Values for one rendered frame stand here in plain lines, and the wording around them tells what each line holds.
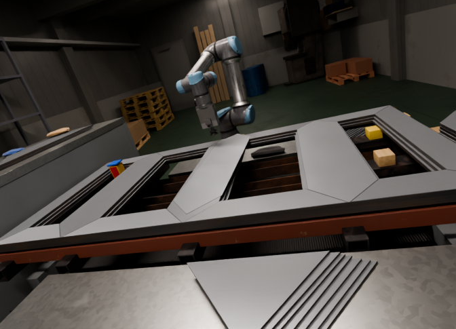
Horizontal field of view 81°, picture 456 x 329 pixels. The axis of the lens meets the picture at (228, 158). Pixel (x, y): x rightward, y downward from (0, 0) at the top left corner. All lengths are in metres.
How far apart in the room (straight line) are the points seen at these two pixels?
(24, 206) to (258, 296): 1.12
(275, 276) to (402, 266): 0.26
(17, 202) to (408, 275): 1.38
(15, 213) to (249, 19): 8.54
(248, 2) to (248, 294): 9.00
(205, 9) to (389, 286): 9.13
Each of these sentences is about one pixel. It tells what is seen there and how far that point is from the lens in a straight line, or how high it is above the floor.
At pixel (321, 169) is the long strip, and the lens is 0.88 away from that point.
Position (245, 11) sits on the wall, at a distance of 9.29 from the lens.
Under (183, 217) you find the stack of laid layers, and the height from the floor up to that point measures 0.85.
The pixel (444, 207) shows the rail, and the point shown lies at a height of 0.80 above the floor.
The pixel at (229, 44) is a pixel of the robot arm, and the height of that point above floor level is 1.31.
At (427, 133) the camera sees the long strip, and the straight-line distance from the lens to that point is 1.08.
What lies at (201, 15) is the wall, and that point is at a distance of 9.42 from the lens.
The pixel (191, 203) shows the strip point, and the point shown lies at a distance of 0.87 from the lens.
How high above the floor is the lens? 1.24
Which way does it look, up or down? 20 degrees down
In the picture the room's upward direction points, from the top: 16 degrees counter-clockwise
